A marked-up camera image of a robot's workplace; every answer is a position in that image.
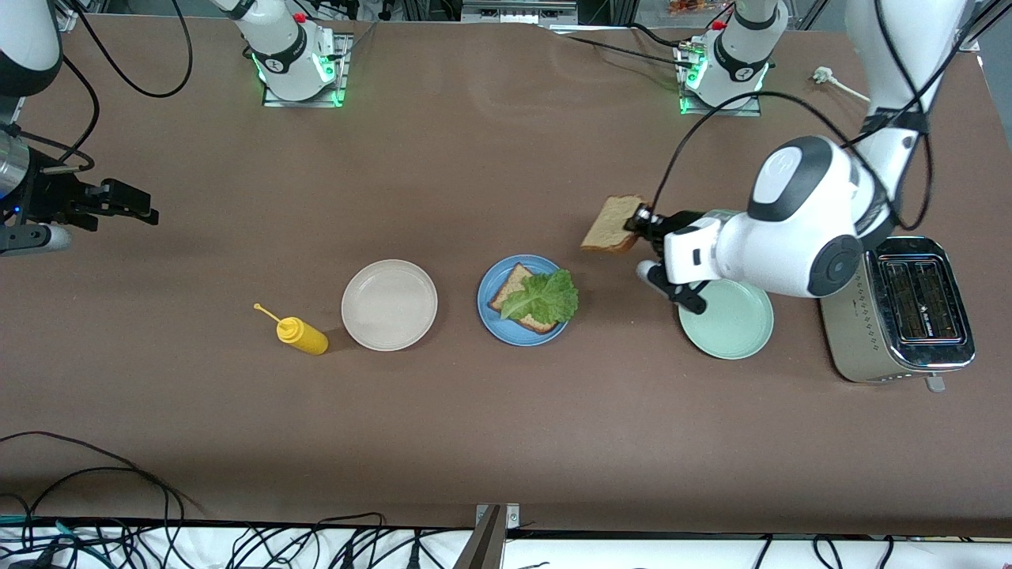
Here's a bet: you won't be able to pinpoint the brown bread slice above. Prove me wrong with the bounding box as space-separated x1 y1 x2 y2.
488 263 564 335
580 194 646 254

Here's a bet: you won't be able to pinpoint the green lettuce leaf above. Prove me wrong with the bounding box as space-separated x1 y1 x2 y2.
500 269 580 325

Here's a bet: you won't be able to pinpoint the blue round plate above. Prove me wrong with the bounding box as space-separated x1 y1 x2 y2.
477 254 572 347

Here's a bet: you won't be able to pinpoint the yellow squeeze bottle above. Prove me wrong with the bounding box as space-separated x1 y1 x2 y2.
253 303 330 356

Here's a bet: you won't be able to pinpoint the light green round plate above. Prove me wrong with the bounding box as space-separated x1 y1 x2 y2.
678 278 775 360

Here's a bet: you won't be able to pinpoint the white round plate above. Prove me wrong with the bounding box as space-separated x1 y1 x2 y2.
341 259 439 352

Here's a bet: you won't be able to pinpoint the beige chrome toaster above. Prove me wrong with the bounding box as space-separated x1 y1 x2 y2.
818 236 976 394

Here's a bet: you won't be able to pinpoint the white side table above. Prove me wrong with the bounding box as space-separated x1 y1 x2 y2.
0 523 1012 569

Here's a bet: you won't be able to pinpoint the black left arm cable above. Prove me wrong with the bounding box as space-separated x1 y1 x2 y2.
652 0 1012 234

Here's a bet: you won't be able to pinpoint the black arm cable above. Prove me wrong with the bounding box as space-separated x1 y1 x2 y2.
0 0 194 173
652 0 1012 234

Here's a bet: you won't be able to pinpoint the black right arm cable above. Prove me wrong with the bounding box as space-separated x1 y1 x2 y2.
0 0 194 173

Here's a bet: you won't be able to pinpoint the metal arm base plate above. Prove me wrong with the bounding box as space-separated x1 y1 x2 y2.
261 33 349 108
676 43 764 118

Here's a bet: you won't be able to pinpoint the black cable on table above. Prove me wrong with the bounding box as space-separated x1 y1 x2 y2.
546 22 697 72

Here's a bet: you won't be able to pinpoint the white toaster power cable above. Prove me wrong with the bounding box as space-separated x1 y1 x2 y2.
812 66 872 104

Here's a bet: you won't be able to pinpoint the thin black looped cable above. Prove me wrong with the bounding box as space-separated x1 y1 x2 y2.
0 431 198 522

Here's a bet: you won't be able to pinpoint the silver metal frame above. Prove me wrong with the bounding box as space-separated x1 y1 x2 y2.
461 0 580 24

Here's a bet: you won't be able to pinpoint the aluminium frame post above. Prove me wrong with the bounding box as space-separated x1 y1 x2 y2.
953 0 1012 53

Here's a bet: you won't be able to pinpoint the black cable bundle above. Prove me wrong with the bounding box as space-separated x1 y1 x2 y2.
0 510 444 569

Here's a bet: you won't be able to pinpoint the aluminium bracket profile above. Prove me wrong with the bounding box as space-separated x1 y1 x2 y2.
455 503 521 569

